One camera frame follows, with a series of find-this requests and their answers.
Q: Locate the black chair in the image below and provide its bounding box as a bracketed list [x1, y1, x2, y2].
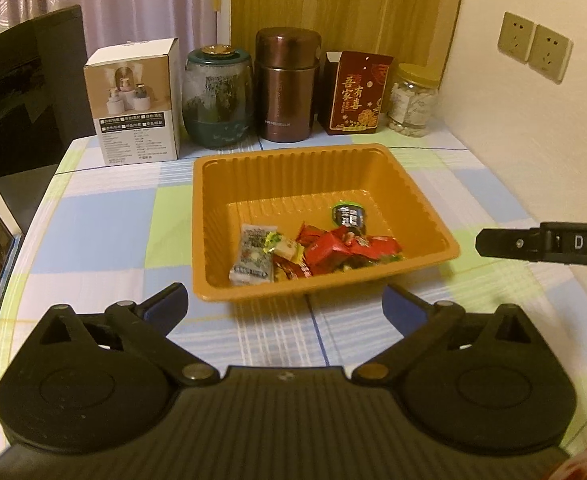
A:
[0, 5, 98, 235]

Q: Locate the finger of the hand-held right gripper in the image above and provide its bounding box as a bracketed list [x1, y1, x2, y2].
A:
[475, 221, 554, 262]

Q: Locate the green black snack packet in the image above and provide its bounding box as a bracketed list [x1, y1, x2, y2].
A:
[330, 201, 370, 237]

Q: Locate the sheer pink curtain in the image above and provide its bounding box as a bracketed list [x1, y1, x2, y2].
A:
[0, 0, 234, 138]

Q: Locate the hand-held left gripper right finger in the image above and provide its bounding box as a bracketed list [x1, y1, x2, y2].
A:
[352, 284, 541, 380]

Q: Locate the red gift box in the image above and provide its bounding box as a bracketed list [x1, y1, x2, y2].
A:
[322, 51, 395, 136]

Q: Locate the wall socket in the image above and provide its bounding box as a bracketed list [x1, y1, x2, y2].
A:
[497, 11, 536, 64]
[528, 24, 573, 85]

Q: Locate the clear plastic nut jar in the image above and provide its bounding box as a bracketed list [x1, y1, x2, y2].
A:
[387, 63, 440, 137]

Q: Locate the green glass jar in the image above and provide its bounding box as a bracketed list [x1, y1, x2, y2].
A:
[182, 45, 254, 151]

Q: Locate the yellow pale candy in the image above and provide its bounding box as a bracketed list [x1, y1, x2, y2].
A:
[268, 237, 305, 263]

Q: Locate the small red twisted candy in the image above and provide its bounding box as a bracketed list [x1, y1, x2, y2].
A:
[295, 221, 320, 247]

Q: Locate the red gold patterned snack packet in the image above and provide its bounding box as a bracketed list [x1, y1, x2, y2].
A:
[272, 255, 313, 282]

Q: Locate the silver grey snack packet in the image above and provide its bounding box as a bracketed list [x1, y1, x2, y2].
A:
[228, 223, 280, 287]

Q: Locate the white product box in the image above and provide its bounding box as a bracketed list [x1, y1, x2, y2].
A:
[84, 37, 182, 164]

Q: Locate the brown metal thermos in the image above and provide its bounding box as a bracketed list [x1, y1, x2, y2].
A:
[252, 27, 323, 144]

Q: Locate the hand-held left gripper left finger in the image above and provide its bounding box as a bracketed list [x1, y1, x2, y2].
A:
[36, 283, 219, 387]

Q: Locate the orange plastic tray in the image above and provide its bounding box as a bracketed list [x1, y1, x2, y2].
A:
[192, 143, 461, 304]

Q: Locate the checkered tablecloth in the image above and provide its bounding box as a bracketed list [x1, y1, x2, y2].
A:
[0, 129, 587, 461]

